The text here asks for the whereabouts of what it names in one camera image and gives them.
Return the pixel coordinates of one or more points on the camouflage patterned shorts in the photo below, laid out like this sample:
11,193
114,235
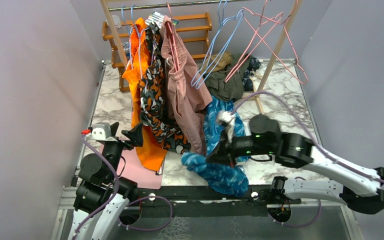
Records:
154,100

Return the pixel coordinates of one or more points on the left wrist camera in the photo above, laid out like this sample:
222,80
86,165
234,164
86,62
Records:
101,131

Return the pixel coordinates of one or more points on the pink shorts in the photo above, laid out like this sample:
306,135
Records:
187,104

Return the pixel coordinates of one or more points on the wooden shelf unit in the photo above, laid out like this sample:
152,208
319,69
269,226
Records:
194,31

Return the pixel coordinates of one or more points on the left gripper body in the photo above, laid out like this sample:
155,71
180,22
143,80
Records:
113,150

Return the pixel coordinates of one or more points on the blue lidded jar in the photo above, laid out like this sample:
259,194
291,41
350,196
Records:
127,49

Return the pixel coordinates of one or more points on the marker pen pack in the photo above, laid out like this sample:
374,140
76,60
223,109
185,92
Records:
155,18

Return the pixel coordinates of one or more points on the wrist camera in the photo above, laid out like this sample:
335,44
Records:
227,120
101,131

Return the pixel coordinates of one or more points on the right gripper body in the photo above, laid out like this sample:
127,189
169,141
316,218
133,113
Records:
241,146

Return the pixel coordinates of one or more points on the dark navy patterned garment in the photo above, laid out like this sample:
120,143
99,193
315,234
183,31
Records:
251,65

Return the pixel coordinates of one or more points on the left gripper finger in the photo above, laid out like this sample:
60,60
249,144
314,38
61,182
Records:
134,137
114,128

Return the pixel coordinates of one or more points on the tan garment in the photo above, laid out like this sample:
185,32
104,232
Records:
215,63

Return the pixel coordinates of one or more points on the olive green garment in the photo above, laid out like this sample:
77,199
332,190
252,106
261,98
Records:
234,88

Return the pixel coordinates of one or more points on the wooden clothes rack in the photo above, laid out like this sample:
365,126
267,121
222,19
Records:
248,96

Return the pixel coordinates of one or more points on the hanger holding pink shorts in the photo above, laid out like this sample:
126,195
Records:
175,55

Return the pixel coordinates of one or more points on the blue patterned shorts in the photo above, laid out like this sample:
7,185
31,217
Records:
223,179

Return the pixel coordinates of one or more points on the pink mat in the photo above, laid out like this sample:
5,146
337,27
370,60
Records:
145,178

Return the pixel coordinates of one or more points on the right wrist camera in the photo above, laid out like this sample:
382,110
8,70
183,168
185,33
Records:
227,120

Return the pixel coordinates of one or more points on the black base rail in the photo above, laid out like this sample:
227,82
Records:
202,201

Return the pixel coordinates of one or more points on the clear plastic cup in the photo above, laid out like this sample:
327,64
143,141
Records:
117,22

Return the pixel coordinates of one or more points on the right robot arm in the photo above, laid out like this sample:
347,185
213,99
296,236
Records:
357,187

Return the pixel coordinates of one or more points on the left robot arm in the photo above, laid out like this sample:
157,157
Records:
103,193

